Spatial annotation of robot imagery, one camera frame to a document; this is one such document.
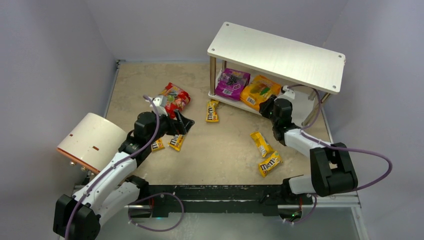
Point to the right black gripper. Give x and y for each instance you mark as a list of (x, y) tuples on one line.
[(267, 105)]

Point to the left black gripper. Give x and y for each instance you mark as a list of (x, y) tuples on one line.
[(174, 122)]

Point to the yellow m&m bag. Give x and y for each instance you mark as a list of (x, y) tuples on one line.
[(212, 115), (157, 145), (269, 164), (176, 142), (261, 143)]

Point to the red candy bag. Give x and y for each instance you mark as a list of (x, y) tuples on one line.
[(176, 99)]

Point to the orange candy bag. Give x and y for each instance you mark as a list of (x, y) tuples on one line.
[(258, 91)]

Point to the purple candy bag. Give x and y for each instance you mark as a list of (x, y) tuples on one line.
[(231, 83)]

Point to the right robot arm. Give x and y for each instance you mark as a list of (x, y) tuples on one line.
[(331, 167)]

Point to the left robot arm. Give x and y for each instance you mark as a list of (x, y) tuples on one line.
[(81, 215)]

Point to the white two-tier shelf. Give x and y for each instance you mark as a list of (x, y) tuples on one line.
[(291, 61)]

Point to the yellow m&m bag flipped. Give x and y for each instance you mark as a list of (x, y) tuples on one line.
[(261, 143)]

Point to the white cylinder roll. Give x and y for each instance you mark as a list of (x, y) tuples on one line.
[(92, 143)]

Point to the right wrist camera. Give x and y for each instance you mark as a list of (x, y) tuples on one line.
[(287, 93)]

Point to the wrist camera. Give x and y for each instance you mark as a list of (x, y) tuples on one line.
[(287, 93), (159, 103)]

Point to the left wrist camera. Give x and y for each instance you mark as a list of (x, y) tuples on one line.
[(159, 103)]

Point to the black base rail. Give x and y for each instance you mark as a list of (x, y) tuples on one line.
[(267, 200)]

